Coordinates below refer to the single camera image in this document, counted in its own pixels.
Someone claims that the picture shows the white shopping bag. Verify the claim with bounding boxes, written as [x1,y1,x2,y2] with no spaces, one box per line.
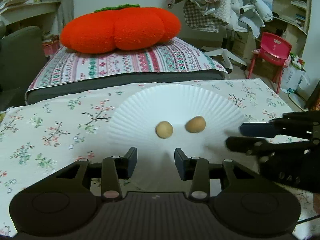
[280,66,310,94]

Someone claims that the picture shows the striped patterned cloth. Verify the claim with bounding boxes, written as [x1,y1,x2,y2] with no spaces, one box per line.
[28,37,226,91]

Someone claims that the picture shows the pale tan round fruit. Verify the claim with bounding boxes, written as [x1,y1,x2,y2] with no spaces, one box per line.
[155,121,174,139]

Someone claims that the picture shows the dark grey sofa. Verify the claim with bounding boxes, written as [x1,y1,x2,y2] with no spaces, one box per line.
[1,26,47,111]

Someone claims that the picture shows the pile of hanging clothes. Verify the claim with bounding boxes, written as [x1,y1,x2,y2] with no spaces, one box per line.
[167,0,273,38]

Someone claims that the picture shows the floral white tablecloth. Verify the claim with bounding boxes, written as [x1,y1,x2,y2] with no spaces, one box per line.
[0,77,320,238]

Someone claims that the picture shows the red plastic kids chair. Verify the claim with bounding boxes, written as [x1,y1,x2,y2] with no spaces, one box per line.
[247,32,292,94]

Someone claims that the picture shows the white corner shelf with books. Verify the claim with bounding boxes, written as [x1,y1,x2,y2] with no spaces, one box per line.
[1,0,60,26]

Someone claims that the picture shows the white swivel chair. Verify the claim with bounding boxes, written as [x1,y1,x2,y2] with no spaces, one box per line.
[199,0,273,72]

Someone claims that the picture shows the wooden bookshelf right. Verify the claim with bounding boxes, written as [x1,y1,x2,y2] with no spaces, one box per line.
[272,0,311,34]

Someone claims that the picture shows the large orange pumpkin cushion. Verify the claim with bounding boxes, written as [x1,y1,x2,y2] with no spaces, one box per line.
[60,4,181,54]

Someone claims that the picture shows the white paper plate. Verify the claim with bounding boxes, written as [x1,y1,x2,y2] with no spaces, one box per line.
[108,85,254,168]

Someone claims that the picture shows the brown tan round fruit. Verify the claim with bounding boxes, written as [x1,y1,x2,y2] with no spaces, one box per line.
[185,116,206,133]

